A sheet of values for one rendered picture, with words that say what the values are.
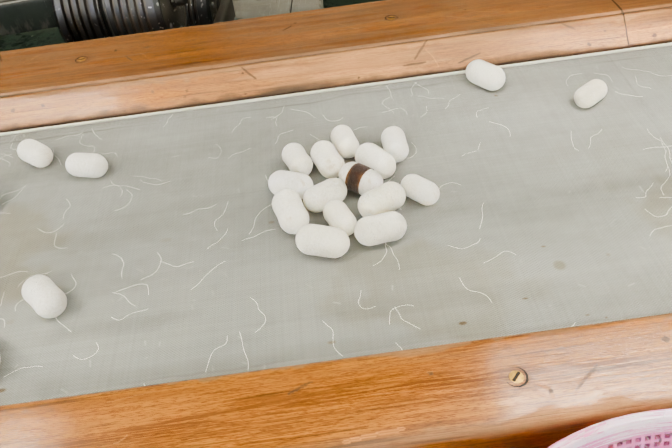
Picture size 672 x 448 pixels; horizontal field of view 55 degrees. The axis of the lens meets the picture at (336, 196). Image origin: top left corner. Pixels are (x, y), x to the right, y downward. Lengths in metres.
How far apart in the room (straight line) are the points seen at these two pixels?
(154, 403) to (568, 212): 0.29
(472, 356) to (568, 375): 0.05
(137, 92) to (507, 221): 0.35
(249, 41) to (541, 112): 0.28
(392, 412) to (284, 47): 0.38
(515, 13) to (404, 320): 0.35
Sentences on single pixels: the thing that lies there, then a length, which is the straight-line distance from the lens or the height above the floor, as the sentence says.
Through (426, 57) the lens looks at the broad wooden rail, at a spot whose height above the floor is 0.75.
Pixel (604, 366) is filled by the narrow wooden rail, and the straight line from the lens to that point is 0.37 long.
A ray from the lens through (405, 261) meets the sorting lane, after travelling 0.43.
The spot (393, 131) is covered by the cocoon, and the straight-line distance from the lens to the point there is 0.51.
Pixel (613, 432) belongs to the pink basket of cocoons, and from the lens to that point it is 0.35.
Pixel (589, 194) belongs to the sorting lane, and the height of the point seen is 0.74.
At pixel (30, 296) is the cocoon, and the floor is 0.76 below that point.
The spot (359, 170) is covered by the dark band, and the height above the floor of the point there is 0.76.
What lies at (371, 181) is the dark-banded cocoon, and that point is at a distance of 0.46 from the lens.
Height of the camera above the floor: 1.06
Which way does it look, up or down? 42 degrees down
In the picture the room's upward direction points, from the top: 7 degrees counter-clockwise
